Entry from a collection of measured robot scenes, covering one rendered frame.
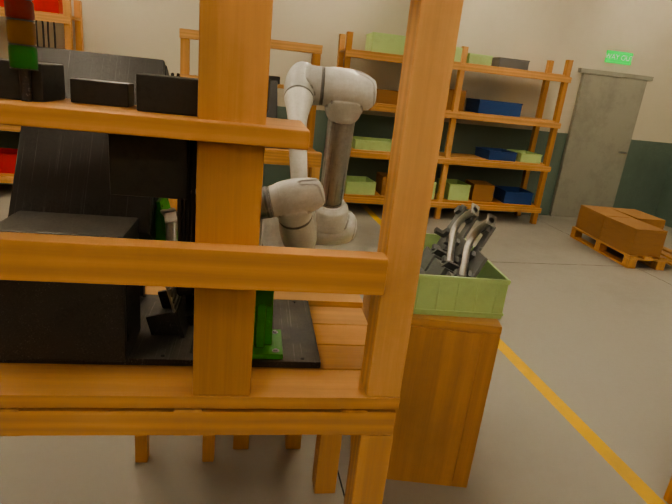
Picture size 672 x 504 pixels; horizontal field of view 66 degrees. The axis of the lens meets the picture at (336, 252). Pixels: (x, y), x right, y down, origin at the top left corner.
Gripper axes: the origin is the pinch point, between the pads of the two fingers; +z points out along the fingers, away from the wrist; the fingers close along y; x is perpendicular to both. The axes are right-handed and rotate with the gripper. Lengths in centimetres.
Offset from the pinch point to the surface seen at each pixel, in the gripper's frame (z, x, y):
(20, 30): 12, -12, 57
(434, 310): -80, 19, -72
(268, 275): -23.5, 32.6, 21.4
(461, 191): -265, -265, -476
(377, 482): -40, 76, -31
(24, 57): 13, -8, 54
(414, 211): -59, 25, 23
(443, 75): -68, 5, 43
